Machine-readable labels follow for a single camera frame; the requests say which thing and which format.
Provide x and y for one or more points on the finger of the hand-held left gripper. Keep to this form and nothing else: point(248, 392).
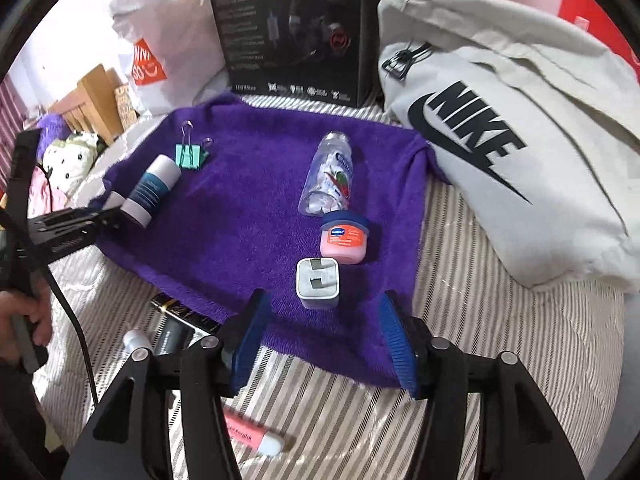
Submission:
point(95, 217)

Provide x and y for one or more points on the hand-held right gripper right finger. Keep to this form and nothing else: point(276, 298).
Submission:
point(395, 340)

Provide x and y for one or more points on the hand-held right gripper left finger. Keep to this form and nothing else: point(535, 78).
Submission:
point(250, 340)

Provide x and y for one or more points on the small white jar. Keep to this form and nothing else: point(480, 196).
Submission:
point(114, 201)

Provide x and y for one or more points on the blue and white bottle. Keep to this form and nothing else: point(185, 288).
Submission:
point(150, 190)

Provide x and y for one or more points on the black and gold tube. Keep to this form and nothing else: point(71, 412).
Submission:
point(185, 312)

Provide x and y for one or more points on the white charger plug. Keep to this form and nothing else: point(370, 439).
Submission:
point(317, 290)

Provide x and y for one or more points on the pink lip balm tube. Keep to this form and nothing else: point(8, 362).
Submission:
point(250, 432)

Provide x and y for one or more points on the pink jelly jar blue lid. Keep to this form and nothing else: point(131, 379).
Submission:
point(342, 245)

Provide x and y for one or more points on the green binder clip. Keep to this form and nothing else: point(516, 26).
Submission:
point(189, 156)

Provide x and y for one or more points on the small white dropper bottle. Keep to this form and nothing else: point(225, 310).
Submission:
point(136, 341)

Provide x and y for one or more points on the clear bottle of white candy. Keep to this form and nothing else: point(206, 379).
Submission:
point(325, 180)

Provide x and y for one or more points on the person's left forearm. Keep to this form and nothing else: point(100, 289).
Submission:
point(25, 425)

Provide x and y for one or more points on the person's left hand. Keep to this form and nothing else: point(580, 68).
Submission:
point(35, 310)

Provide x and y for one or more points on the pink cloth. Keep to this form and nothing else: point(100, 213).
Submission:
point(42, 195)

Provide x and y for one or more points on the white spotted plush pillow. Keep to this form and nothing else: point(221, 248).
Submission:
point(67, 165)

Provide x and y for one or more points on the purple plush toy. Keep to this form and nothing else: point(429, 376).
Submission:
point(50, 127)

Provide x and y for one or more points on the pink striped curtain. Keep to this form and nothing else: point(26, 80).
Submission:
point(12, 120)

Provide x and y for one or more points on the wooden headboard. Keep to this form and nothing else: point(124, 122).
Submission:
point(97, 95)

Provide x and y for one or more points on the brown patterned book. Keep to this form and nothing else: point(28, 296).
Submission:
point(125, 107)

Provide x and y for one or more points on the purple towel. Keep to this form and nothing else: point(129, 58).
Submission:
point(240, 210)

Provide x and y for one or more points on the white plastic shopping bag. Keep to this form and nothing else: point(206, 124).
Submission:
point(175, 35)

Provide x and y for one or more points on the black headset box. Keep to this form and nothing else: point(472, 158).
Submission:
point(250, 60)

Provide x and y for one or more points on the grey sling bag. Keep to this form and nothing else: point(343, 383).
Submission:
point(575, 110)

